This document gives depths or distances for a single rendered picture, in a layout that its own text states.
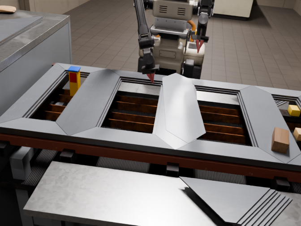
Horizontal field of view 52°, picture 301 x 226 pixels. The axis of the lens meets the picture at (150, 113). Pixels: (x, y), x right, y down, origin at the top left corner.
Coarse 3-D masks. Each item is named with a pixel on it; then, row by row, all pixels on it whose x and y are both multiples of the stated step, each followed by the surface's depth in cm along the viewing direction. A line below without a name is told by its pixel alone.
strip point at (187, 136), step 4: (172, 132) 135; (176, 132) 136; (180, 132) 136; (184, 132) 136; (188, 132) 136; (192, 132) 137; (196, 132) 137; (200, 132) 137; (204, 132) 137; (176, 136) 133; (180, 136) 133; (184, 136) 133; (188, 136) 134; (192, 136) 134; (196, 136) 134; (184, 140) 131; (188, 140) 131; (192, 140) 131
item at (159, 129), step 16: (128, 80) 183; (144, 80) 182; (48, 96) 160; (112, 96) 163; (160, 96) 166; (240, 96) 174; (272, 96) 178; (288, 96) 178; (32, 112) 144; (160, 112) 150; (0, 128) 129; (160, 128) 137; (96, 144) 128; (112, 144) 127; (128, 144) 126; (176, 144) 128; (256, 144) 134; (224, 160) 125; (240, 160) 124; (256, 160) 123
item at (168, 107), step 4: (164, 104) 157; (168, 104) 157; (172, 104) 157; (176, 104) 158; (164, 108) 153; (168, 108) 154; (172, 108) 154; (176, 108) 154; (180, 108) 155; (184, 108) 155; (188, 108) 155; (192, 108) 156; (196, 108) 156; (176, 112) 151; (180, 112) 151; (184, 112) 151; (188, 112) 152; (192, 112) 152; (196, 112) 152
